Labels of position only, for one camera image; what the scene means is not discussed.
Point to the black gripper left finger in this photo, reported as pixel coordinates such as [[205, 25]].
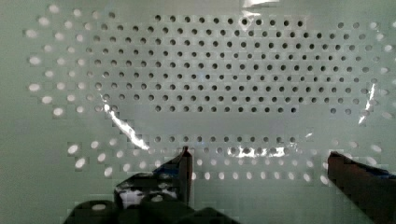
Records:
[[172, 178]]

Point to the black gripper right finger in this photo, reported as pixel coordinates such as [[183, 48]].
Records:
[[372, 189]]

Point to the green strainer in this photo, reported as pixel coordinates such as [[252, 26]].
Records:
[[260, 92]]

